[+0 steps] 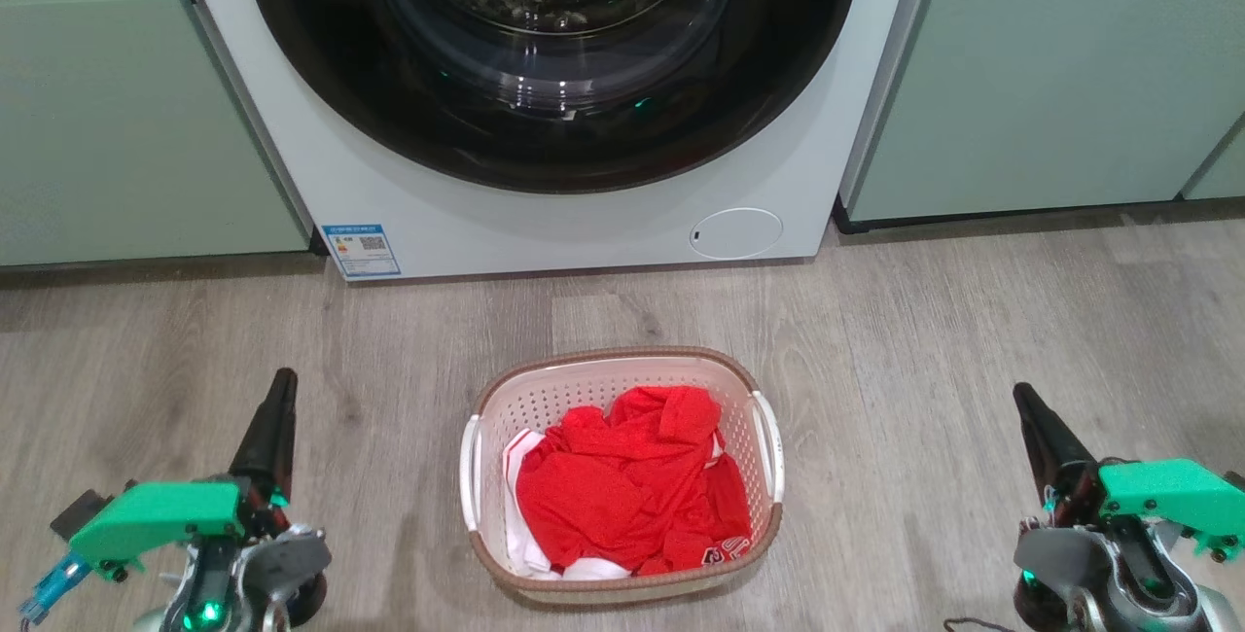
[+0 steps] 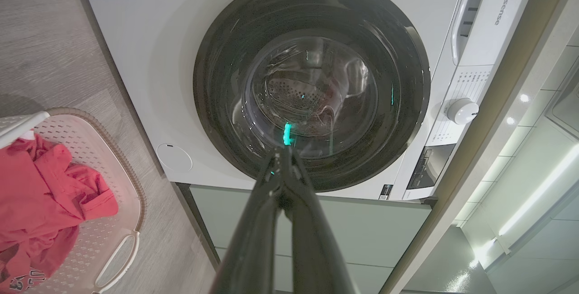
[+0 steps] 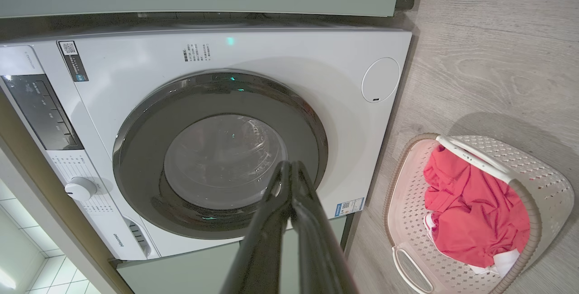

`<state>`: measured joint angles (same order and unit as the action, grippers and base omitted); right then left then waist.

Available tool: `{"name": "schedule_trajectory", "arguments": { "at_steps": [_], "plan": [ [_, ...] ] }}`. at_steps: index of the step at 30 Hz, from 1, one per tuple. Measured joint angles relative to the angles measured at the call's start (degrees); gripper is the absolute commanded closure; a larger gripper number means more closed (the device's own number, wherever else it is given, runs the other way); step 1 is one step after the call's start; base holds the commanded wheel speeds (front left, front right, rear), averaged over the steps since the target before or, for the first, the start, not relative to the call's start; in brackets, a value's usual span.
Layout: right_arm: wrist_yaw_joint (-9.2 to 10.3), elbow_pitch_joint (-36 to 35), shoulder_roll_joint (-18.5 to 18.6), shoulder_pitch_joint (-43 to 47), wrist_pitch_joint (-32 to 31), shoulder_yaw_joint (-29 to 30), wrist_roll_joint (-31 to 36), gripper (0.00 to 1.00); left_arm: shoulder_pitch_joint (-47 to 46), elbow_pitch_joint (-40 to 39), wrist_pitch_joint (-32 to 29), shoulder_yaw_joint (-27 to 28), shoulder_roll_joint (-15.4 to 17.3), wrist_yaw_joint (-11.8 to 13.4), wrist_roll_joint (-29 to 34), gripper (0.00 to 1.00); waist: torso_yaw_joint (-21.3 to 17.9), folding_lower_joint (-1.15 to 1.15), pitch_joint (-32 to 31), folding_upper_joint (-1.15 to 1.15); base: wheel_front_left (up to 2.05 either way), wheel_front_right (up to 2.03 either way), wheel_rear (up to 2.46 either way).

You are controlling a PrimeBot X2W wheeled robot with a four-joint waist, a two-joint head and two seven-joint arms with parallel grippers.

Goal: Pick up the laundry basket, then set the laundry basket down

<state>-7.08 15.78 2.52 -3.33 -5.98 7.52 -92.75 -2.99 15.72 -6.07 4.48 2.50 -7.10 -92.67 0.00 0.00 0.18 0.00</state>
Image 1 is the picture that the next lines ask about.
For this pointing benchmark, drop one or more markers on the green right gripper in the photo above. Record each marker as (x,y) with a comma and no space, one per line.
(1172,496)

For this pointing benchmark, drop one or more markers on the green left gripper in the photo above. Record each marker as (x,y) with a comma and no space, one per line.
(160,515)

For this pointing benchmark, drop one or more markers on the cream perforated laundry basket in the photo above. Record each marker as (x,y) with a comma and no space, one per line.
(545,399)

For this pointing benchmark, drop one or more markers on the blue energy label sticker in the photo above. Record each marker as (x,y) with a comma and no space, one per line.
(361,251)

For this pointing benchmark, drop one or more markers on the white garment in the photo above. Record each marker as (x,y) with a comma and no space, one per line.
(520,540)

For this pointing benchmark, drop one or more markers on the pale green cabinet door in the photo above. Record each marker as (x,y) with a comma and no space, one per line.
(126,126)

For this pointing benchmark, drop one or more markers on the red garment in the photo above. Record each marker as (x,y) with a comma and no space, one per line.
(622,486)

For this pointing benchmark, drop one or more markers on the round white filter cover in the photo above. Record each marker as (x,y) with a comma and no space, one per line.
(736,233)

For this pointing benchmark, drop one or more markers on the white front-load washing machine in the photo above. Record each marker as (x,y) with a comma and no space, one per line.
(603,233)

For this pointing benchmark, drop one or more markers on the dark glass washer door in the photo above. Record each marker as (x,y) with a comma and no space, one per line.
(554,126)

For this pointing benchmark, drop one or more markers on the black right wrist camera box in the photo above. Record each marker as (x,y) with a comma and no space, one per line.
(1236,480)

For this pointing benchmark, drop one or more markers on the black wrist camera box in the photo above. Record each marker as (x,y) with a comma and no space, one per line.
(1236,480)
(83,513)

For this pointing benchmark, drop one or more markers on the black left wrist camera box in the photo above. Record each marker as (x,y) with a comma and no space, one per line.
(83,513)

